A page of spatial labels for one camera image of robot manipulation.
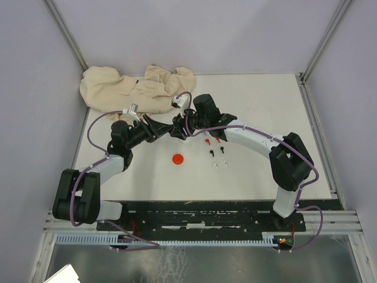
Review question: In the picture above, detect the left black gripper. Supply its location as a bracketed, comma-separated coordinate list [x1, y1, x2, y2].
[125, 114, 173, 149]

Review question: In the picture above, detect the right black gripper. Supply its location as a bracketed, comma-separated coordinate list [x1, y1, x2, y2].
[171, 104, 209, 141]

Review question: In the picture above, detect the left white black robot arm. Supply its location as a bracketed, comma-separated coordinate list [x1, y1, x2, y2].
[52, 116, 174, 230]

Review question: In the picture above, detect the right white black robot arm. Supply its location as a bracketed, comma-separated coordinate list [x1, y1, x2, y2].
[171, 91, 319, 231]

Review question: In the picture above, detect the red earbud charging case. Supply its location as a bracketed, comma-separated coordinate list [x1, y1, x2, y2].
[172, 153, 184, 165]

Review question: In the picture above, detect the beige crumpled cloth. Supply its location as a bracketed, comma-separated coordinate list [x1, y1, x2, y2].
[79, 65, 196, 116]

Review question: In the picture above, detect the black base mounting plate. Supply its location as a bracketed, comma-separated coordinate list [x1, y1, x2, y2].
[97, 201, 306, 241]

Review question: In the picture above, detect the white paper sheet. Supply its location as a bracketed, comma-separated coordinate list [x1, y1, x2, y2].
[44, 264, 80, 283]

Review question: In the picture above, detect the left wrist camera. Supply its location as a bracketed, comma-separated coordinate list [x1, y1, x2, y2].
[122, 103, 140, 121]

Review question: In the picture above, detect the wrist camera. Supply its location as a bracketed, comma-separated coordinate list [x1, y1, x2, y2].
[122, 103, 140, 121]
[171, 94, 190, 117]

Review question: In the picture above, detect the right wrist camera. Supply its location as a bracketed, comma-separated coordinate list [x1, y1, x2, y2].
[171, 94, 190, 117]

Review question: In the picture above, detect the left aluminium frame post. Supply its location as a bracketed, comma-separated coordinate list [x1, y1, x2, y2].
[42, 0, 88, 71]

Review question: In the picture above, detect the aluminium frame post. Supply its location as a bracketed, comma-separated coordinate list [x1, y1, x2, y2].
[300, 0, 357, 81]
[42, 0, 88, 71]

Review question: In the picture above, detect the right aluminium frame post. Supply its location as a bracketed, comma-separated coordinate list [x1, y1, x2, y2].
[300, 0, 357, 81]

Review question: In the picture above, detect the white slotted cable duct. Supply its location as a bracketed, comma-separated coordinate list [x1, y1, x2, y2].
[55, 231, 292, 246]

